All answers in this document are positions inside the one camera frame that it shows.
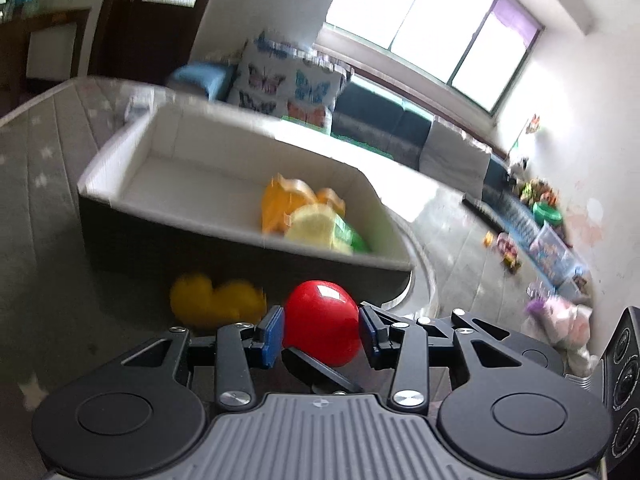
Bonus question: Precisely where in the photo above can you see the small toy cars pile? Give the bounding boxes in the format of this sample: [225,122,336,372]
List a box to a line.
[481,231,524,275]

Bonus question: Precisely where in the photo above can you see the butterfly print pillow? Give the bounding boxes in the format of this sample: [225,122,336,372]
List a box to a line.
[226,30,351,133]

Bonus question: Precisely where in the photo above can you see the pale yellow toy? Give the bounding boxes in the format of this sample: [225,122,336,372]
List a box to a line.
[285,204,353,256]

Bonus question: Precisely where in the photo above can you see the yellow toy duck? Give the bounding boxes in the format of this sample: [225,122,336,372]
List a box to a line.
[169,273,267,332]

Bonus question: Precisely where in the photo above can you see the grey storage box white inside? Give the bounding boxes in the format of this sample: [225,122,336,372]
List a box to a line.
[77,104,416,308]

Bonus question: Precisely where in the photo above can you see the light grey cushion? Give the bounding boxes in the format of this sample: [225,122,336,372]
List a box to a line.
[419,115,493,202]

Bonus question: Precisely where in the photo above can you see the large window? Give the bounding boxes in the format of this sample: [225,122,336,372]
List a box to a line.
[324,0,546,116]

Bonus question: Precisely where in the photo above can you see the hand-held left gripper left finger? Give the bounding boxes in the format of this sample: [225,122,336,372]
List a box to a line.
[120,305,287,411]

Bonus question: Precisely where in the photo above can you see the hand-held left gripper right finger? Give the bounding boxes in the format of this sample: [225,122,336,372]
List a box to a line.
[358,302,533,413]

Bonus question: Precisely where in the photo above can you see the orange toy animal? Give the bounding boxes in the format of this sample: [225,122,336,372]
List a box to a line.
[261,174,347,235]

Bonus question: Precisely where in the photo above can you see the grey star-print quilted mat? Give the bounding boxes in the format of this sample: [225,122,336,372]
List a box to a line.
[0,76,441,411]

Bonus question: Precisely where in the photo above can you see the dark wooden door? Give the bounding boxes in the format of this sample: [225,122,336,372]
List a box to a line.
[89,0,223,86]

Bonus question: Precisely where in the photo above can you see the green toy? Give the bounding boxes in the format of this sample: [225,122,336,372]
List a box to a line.
[334,216,372,255]

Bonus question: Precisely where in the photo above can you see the dark sofa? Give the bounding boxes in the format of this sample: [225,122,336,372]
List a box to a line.
[330,79,437,171]

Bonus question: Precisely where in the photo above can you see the purple window blind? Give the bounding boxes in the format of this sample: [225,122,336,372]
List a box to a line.
[491,0,544,47]

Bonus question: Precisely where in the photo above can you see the red toy ball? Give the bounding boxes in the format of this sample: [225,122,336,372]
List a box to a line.
[282,280,362,367]

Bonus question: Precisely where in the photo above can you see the blue pillow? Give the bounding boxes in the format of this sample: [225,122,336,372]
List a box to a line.
[167,61,236,102]

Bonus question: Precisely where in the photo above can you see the green plastic bowl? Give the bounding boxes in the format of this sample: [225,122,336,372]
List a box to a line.
[531,200,564,227]

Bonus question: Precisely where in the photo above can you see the white cabinet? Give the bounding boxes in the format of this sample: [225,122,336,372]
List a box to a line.
[25,10,82,82]

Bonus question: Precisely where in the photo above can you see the pink and white plush toy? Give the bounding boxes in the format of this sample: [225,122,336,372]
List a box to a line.
[524,294,595,352]

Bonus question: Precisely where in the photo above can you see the clear plastic toy box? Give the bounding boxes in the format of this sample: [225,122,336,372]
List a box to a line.
[529,222,592,288]

